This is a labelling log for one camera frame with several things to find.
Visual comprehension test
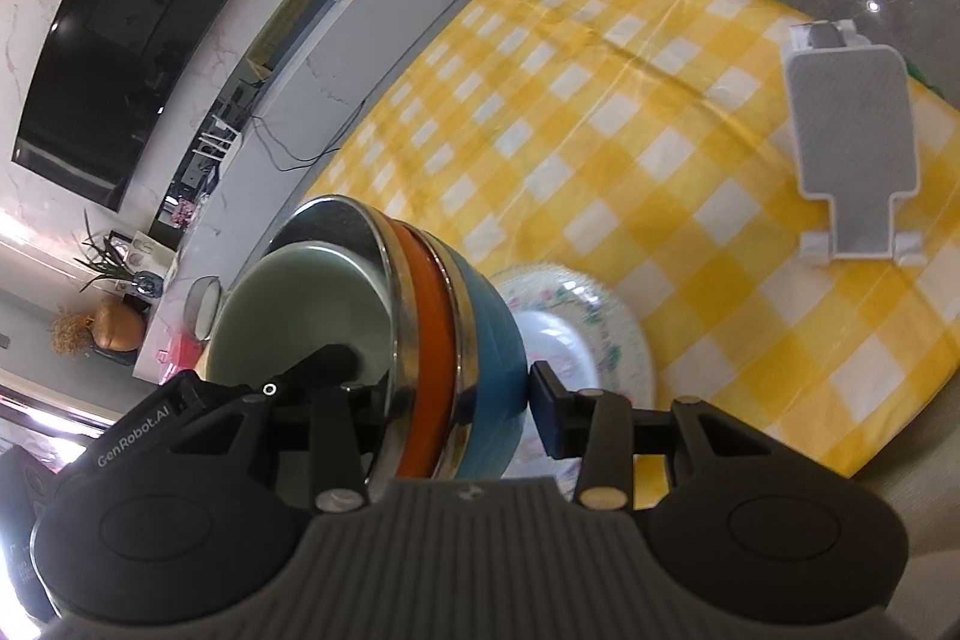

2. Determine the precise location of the orange steel bowl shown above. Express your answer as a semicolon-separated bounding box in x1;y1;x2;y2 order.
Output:
258;194;460;480

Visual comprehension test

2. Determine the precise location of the white television cabinet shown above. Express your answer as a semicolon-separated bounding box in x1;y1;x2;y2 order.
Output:
132;0;535;387

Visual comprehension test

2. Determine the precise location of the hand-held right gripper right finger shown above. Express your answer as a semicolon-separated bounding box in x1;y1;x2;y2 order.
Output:
528;362;741;513

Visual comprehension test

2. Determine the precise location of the green ceramic bowl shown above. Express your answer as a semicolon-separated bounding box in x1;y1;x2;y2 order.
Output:
205;240;392;387

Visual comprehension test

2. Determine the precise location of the black power cable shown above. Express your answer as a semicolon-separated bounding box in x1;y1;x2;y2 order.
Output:
250;113;362;174

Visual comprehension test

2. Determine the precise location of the blue steel bowl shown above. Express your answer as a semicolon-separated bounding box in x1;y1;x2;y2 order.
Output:
418;233;530;480

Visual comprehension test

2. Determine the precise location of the clear glass plate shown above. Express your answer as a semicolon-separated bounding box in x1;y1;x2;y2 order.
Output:
490;263;658;447

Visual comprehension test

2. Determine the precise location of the pink storage box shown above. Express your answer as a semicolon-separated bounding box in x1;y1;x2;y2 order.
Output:
153;335;205;384

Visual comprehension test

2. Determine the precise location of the green plastic item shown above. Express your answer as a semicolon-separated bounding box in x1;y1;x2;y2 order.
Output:
903;55;947;95

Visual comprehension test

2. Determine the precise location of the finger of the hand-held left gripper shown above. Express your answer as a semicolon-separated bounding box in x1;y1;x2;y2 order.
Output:
264;343;362;395

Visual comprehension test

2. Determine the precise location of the white phone stand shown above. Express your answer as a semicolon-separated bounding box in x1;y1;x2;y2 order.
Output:
779;19;926;268

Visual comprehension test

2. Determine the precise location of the black wall television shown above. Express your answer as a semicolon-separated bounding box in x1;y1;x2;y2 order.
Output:
10;0;238;214

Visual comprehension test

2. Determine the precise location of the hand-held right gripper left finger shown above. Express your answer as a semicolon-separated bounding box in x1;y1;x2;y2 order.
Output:
223;383;380;513

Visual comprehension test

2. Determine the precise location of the yellow checked tablecloth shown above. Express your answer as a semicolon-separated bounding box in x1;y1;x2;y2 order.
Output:
295;0;960;481

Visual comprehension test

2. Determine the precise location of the brown round vase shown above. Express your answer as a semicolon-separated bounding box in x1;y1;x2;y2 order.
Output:
89;298;149;354

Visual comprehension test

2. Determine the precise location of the plant in blue vase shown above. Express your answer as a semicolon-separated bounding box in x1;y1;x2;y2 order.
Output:
74;212;167;301

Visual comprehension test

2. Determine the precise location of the dried flower bunch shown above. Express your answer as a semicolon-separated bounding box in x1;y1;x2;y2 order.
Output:
50;305;96;357

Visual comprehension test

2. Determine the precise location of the white router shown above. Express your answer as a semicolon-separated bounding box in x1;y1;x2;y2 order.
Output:
194;113;239;163

